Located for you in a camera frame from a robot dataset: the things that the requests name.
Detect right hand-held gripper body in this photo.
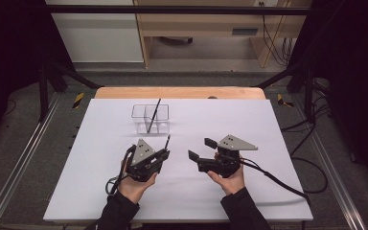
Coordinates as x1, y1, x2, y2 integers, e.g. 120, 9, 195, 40
196, 134, 259, 179

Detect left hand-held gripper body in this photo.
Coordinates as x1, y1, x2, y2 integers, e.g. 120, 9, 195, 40
126, 138, 166, 183

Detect clear plastic organizer box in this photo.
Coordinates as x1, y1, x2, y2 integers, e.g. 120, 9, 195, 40
131, 103, 171, 135

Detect person's right hand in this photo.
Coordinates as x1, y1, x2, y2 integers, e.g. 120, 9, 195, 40
206, 151, 246, 196

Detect person's left hand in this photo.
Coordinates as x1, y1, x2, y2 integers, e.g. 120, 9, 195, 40
117, 157, 158, 205

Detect white table cover board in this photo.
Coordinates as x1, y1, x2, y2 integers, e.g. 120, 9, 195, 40
42, 98, 314, 223

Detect wooden table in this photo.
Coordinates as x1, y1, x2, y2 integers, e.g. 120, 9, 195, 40
94, 85, 266, 100

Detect yellow black floor tape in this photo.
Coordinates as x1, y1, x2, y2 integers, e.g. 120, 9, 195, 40
276, 93, 295, 108
72, 92, 86, 109

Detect black metal stand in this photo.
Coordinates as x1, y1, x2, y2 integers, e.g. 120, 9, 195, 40
37, 60, 104, 123
257, 61, 317, 120

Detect wooden desk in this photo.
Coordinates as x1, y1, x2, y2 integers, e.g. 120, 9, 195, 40
133, 0, 314, 69

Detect white cabinet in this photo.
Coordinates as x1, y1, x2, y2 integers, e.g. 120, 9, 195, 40
46, 0, 145, 63

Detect dark curtain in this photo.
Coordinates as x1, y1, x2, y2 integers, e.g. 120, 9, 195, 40
0, 0, 75, 154
295, 0, 368, 190

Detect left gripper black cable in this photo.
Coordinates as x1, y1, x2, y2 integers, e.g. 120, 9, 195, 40
105, 145, 137, 196

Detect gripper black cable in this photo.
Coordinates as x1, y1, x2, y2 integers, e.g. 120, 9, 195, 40
239, 157, 312, 205
105, 145, 137, 196

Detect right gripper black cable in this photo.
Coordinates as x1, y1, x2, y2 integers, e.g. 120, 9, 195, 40
239, 157, 312, 205

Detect black floor cable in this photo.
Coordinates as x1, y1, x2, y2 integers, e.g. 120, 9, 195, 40
281, 76, 331, 195

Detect aluminium floor rail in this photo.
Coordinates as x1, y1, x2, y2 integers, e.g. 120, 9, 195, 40
291, 95, 368, 230
0, 92, 63, 230

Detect black hanging desk cables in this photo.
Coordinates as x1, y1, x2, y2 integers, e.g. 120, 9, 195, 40
260, 1, 296, 67

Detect grey drawer handle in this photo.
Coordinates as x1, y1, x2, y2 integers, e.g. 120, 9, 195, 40
231, 28, 259, 36

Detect black frame crossbar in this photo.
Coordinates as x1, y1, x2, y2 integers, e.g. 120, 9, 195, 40
44, 4, 314, 16

